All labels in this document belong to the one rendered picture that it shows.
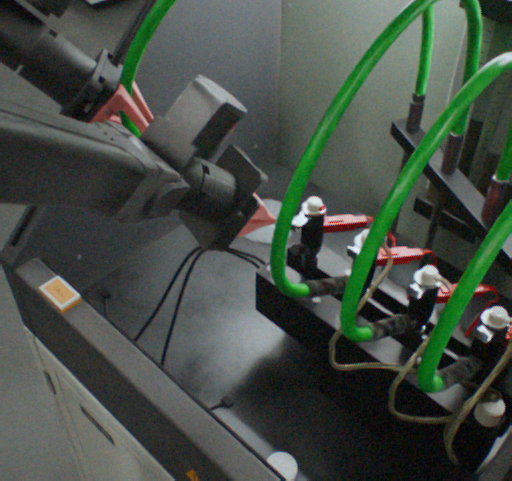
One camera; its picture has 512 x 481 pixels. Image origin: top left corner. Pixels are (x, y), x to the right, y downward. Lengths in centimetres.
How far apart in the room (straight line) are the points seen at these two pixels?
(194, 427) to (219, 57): 55
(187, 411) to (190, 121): 35
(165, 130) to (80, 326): 36
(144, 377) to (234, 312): 25
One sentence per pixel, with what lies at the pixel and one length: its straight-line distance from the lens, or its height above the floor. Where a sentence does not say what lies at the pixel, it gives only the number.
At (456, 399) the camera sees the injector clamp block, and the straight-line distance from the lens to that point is 80.
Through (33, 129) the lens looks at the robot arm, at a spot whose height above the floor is 142.
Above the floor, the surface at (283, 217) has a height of 123.
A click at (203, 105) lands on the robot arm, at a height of 130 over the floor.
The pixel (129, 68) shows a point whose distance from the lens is 69.
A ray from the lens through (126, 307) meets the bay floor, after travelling 105.
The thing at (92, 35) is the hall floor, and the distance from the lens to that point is 355.
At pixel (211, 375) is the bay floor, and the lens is 96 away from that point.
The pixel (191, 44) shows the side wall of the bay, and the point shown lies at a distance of 100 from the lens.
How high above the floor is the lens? 163
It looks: 44 degrees down
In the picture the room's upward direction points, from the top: straight up
